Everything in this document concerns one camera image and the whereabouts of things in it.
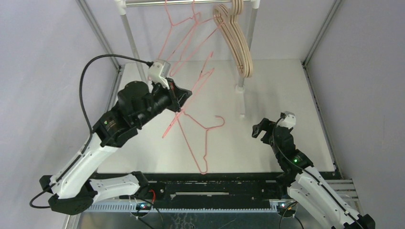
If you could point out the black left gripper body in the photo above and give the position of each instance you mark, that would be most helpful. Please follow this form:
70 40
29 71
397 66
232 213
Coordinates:
160 99

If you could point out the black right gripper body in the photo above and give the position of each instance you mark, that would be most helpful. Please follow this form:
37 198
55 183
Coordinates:
270 130

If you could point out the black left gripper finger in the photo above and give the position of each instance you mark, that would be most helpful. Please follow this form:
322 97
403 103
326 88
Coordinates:
181 95
176 106

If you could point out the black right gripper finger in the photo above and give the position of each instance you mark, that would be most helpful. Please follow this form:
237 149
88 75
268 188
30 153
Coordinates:
256 132
264 125

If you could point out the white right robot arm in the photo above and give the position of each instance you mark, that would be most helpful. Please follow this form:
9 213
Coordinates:
301 181

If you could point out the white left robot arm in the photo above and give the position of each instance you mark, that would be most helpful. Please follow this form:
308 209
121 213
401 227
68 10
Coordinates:
73 190

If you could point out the right circuit board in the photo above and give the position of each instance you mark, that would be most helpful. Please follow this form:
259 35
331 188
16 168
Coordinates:
284 206

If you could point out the circuit board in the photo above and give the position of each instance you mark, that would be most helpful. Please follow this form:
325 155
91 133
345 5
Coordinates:
284 206
143 206

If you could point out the metal clothes rack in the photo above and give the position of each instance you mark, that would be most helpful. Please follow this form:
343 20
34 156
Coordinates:
226 18

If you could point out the left circuit board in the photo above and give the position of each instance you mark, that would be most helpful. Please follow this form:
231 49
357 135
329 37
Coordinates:
143 206

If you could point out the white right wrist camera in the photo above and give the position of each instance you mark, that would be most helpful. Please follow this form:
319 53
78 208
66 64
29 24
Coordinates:
288 120

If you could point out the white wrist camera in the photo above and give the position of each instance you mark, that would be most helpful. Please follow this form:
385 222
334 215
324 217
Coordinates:
158 72
288 120

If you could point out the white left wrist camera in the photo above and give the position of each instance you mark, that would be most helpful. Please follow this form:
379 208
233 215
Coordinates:
158 72

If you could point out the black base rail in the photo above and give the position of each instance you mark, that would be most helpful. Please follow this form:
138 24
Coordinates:
216 191

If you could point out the left aluminium frame post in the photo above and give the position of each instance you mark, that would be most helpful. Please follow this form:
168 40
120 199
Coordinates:
100 36

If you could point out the aluminium frame post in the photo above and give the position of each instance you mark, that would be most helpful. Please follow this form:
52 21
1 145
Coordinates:
100 36
307 60

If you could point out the right aluminium frame post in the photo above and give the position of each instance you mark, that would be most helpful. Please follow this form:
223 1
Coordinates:
307 60

